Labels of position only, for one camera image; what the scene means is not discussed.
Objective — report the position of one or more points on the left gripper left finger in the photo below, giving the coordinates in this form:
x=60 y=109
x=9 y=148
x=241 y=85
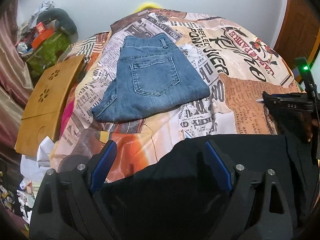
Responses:
x=99 y=166

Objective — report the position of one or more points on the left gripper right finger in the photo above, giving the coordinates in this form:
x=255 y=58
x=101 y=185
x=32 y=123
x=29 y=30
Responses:
x=221 y=165

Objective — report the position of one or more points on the black pants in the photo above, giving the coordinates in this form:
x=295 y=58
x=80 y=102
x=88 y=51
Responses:
x=217 y=187

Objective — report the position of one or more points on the newspaper print bed blanket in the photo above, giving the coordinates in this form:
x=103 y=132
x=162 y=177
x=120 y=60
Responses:
x=236 y=65

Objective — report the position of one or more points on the white plastic bag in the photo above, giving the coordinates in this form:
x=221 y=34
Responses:
x=34 y=168

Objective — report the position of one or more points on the wooden lap desk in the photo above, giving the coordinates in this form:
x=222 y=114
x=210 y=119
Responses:
x=42 y=115

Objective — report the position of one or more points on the folded blue jeans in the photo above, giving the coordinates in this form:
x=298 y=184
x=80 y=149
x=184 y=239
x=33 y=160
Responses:
x=153 y=76

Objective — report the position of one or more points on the pink striped curtain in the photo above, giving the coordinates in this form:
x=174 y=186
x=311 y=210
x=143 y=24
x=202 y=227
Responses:
x=16 y=84

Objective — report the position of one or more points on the green patterned storage box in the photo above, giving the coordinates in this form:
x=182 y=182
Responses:
x=47 y=53

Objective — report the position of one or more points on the orange box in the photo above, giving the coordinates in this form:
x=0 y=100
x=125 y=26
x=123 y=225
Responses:
x=41 y=37

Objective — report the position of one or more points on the grey neck pillow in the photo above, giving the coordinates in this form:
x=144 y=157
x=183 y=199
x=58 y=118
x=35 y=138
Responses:
x=61 y=19

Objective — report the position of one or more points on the yellow curved headboard pad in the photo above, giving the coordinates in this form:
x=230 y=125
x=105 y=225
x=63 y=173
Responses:
x=147 y=6

